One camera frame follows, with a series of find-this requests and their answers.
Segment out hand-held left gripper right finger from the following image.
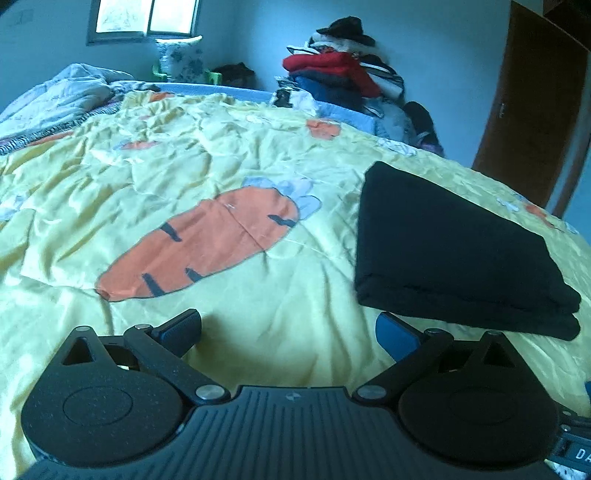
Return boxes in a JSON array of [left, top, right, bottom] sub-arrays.
[[353, 311, 526, 409]]

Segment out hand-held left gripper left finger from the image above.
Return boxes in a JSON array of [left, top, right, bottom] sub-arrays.
[[59, 309, 232, 408]]

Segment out black pants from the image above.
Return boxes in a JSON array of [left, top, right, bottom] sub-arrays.
[[353, 161, 583, 342]]

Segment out yellow carrot print blanket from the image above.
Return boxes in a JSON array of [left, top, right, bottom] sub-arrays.
[[0, 90, 591, 480]]

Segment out zebra striped cloth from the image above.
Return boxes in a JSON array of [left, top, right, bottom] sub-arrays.
[[0, 130, 78, 158]]

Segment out blue bed sheet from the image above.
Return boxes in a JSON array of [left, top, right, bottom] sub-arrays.
[[151, 82, 385, 136]]

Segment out green plastic stool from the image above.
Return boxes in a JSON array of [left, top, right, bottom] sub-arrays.
[[151, 64, 225, 86]]

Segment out dark bag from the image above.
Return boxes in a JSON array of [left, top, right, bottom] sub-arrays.
[[213, 62, 256, 88]]

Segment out white floral quilt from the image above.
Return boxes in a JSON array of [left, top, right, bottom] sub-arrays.
[[0, 64, 155, 139]]

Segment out white floral pillow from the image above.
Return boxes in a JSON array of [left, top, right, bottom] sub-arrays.
[[156, 36, 205, 85]]

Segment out pile of mixed clothes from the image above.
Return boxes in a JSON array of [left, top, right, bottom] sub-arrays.
[[270, 16, 446, 158]]

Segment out brown wooden door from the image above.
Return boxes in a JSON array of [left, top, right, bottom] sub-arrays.
[[471, 0, 591, 217]]

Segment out window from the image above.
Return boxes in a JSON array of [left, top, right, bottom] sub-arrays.
[[87, 0, 203, 46]]

